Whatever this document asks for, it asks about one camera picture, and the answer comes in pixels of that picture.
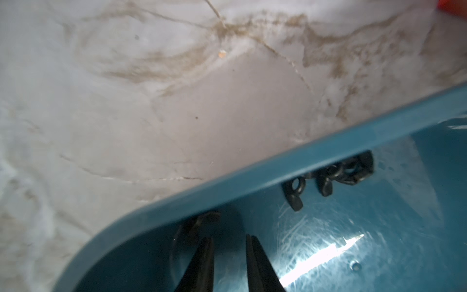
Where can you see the teal plastic storage box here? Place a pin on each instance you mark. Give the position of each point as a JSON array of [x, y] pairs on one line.
[[403, 229]]

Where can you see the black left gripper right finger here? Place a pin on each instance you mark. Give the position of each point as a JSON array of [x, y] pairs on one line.
[[261, 275]]

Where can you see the pile of black wing nuts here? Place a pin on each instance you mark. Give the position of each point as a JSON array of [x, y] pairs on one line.
[[350, 171]]

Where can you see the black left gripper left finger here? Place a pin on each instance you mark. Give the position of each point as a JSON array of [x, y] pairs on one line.
[[199, 275]]

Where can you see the red block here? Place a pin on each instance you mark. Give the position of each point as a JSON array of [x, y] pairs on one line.
[[454, 7]]

